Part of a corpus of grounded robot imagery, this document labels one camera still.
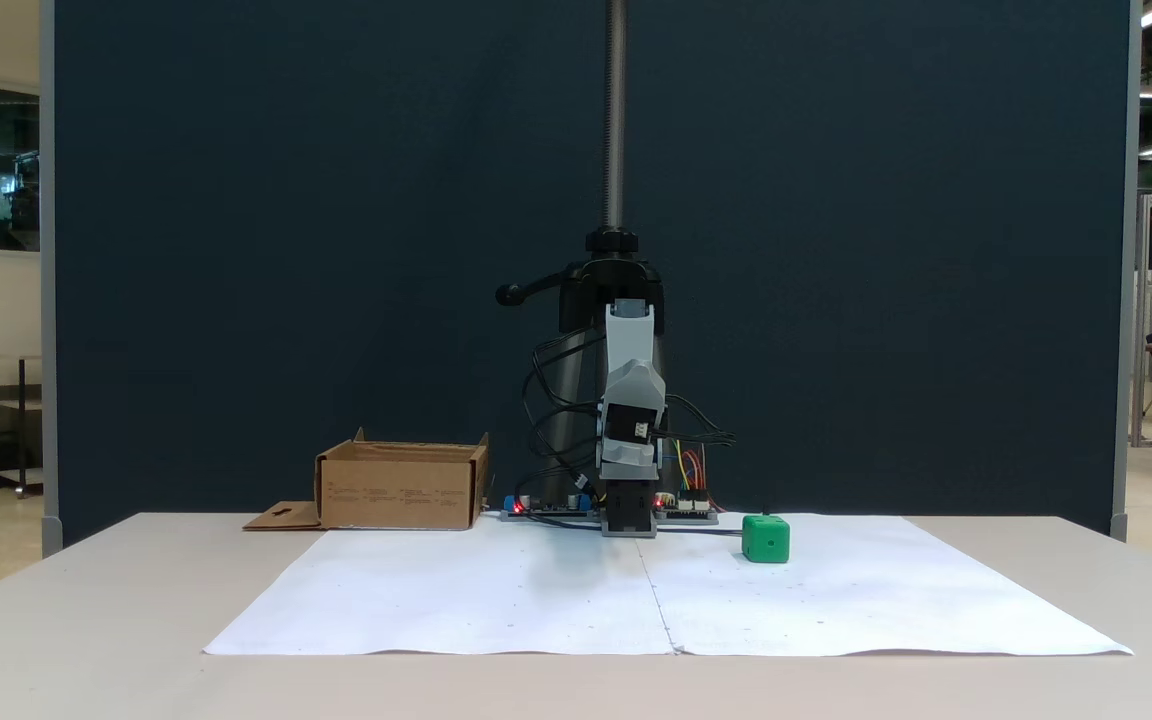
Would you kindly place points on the dark blue partition panel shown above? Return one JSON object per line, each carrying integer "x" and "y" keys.
{"x": 236, "y": 250}

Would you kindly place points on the green dice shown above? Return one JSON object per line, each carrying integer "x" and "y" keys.
{"x": 766, "y": 540}

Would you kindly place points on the white framed window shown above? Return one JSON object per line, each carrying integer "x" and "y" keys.
{"x": 8, "y": 165}

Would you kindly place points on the black tripod with metal pole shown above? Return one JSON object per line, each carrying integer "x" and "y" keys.
{"x": 616, "y": 150}

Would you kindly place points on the blue circuit board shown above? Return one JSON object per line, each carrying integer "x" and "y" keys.
{"x": 546, "y": 508}

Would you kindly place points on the brown cardboard box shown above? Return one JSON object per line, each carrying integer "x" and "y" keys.
{"x": 401, "y": 490}

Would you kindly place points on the white paper sheet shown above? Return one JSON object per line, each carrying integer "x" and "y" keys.
{"x": 436, "y": 600}
{"x": 886, "y": 600}

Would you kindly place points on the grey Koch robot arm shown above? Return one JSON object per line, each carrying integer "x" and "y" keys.
{"x": 629, "y": 340}

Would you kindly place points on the black shelf cart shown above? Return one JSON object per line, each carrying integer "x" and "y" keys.
{"x": 16, "y": 430}

